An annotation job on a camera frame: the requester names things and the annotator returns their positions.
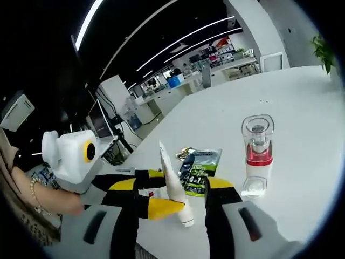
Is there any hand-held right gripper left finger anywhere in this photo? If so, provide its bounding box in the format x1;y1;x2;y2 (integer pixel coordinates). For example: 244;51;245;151
56;176;141;259

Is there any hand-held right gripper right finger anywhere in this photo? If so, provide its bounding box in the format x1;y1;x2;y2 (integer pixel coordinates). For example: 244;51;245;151
203;176;282;259

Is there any beige skincare cream tube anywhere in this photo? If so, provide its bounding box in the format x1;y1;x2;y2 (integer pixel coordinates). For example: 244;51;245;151
158;140;195;228

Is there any gold skincare sachet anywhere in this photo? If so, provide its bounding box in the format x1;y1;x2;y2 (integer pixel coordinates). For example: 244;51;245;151
175;147;191;160

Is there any black and green skincare sachet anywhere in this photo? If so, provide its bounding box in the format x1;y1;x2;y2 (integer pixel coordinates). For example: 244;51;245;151
178;148;223;199

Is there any tall red-collared skincare pump bottle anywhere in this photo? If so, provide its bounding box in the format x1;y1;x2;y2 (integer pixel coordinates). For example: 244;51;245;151
241;114;276;187

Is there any blue storage bin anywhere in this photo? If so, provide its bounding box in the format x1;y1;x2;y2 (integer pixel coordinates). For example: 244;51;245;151
167;75;184;88

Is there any person's left hand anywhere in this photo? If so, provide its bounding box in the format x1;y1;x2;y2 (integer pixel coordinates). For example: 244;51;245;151
47;189;85;216

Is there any white laptop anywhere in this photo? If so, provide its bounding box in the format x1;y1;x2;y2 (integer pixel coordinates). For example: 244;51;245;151
88;99;120;160

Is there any black tripod stand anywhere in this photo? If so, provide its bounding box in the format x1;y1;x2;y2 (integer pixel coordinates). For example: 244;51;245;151
106;115;135;155

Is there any blue water jug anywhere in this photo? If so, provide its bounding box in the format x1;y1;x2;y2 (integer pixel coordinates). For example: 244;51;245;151
129;113;142;131

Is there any grey framed panel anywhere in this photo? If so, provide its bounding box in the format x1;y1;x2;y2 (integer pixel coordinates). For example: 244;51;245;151
0;93;36;133

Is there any person's beige patterned garment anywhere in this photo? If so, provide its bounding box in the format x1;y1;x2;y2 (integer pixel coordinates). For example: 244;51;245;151
0;128;63;247

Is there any white chair back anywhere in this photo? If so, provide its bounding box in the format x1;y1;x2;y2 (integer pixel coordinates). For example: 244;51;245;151
259;51;284;73

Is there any green potted plant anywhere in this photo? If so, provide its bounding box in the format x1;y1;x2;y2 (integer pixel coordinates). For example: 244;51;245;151
310;34;337;76

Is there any pearl bracelet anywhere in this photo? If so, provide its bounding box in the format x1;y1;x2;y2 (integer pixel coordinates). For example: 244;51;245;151
29;176;42;212

